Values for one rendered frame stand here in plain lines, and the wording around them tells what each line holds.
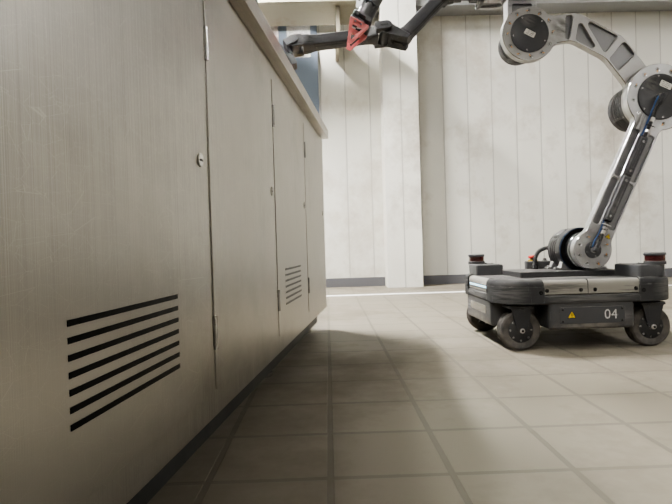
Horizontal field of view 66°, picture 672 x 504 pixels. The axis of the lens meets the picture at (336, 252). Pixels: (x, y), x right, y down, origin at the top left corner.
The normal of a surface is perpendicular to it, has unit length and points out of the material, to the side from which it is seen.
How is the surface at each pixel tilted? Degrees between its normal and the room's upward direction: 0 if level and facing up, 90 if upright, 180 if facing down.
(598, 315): 90
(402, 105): 90
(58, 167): 90
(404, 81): 90
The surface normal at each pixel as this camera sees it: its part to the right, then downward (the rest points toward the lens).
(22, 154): 0.99, -0.03
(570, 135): 0.01, 0.01
